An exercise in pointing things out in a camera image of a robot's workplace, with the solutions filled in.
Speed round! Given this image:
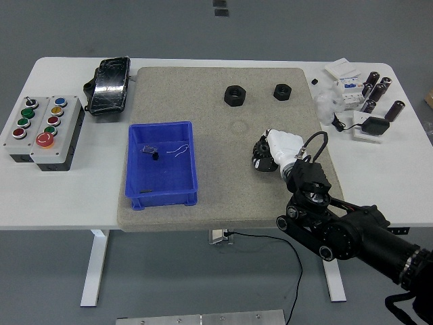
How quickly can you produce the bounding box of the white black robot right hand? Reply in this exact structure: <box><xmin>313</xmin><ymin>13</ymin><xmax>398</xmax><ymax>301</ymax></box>
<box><xmin>250</xmin><ymin>128</ymin><xmax>305</xmax><ymax>173</ymax></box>

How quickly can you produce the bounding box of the large black gear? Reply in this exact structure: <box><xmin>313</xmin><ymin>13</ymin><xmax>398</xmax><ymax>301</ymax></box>
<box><xmin>252</xmin><ymin>134</ymin><xmax>271</xmax><ymax>160</ymax></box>

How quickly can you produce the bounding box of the small black hex nut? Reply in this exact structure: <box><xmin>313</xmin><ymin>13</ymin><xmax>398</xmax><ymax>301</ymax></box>
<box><xmin>273</xmin><ymin>83</ymin><xmax>293</xmax><ymax>102</ymax></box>

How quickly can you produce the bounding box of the large black hex nut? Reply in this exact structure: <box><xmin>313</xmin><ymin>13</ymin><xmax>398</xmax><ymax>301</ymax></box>
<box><xmin>223</xmin><ymin>84</ymin><xmax>247</xmax><ymax>108</ymax></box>

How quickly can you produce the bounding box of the blue plastic box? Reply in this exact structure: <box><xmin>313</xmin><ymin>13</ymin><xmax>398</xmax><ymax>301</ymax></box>
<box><xmin>124</xmin><ymin>121</ymin><xmax>200</xmax><ymax>211</ymax></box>

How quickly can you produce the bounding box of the grey emergency-stop control box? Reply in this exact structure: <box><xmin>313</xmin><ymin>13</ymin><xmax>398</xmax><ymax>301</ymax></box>
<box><xmin>30</xmin><ymin>94</ymin><xmax>85</xmax><ymax>172</ymax></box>

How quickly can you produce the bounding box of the grey four-button control box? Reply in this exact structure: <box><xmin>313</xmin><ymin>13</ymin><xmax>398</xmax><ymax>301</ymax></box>
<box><xmin>3</xmin><ymin>96</ymin><xmax>51</xmax><ymax>163</ymax></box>

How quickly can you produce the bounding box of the crumpled clear plastic bag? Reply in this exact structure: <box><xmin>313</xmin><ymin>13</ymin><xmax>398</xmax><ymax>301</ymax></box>
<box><xmin>313</xmin><ymin>86</ymin><xmax>344</xmax><ymax>125</ymax></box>

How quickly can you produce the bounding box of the grey-brown speckled mat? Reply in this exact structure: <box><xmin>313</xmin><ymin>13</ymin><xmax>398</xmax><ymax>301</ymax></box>
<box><xmin>116</xmin><ymin>66</ymin><xmax>348</xmax><ymax>234</ymax></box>

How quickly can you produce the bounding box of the white square plate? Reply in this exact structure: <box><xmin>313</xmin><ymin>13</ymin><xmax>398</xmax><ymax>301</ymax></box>
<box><xmin>352</xmin><ymin>110</ymin><xmax>385</xmax><ymax>145</ymax></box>

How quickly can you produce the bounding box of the white circuit breaker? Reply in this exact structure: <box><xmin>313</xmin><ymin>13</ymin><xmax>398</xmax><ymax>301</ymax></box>
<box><xmin>334</xmin><ymin>74</ymin><xmax>366</xmax><ymax>112</ymax></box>

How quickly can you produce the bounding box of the thin white thread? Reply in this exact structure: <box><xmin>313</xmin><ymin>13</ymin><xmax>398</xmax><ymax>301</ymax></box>
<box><xmin>165</xmin><ymin>144</ymin><xmax>189</xmax><ymax>158</ymax></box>

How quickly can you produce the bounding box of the silver socket under table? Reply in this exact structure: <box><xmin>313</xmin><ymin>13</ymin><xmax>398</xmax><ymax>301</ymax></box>
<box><xmin>208</xmin><ymin>229</ymin><xmax>235</xmax><ymax>245</ymax></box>

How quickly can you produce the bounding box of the white table leg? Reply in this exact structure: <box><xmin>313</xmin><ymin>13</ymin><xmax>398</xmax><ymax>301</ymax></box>
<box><xmin>321</xmin><ymin>259</ymin><xmax>348</xmax><ymax>302</ymax></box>
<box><xmin>80</xmin><ymin>229</ymin><xmax>110</xmax><ymax>307</ymax></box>

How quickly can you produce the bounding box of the black plastic-wrapped device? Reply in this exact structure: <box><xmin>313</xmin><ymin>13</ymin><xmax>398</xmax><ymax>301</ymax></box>
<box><xmin>83</xmin><ymin>56</ymin><xmax>132</xmax><ymax>118</ymax></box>

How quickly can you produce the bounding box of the grey metal plate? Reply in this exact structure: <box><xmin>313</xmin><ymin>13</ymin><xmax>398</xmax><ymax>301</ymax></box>
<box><xmin>115</xmin><ymin>309</ymin><xmax>287</xmax><ymax>325</ymax></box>

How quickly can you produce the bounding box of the black power adapter with cord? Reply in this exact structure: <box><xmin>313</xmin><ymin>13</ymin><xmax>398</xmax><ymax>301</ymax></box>
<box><xmin>331</xmin><ymin>113</ymin><xmax>391</xmax><ymax>137</ymax></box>

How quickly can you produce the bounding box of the white switch plate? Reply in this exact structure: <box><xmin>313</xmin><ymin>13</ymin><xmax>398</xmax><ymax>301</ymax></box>
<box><xmin>323</xmin><ymin>58</ymin><xmax>361</xmax><ymax>81</ymax></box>

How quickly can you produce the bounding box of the black floor cable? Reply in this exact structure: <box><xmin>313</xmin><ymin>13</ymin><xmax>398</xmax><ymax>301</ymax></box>
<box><xmin>223</xmin><ymin>230</ymin><xmax>304</xmax><ymax>325</ymax></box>

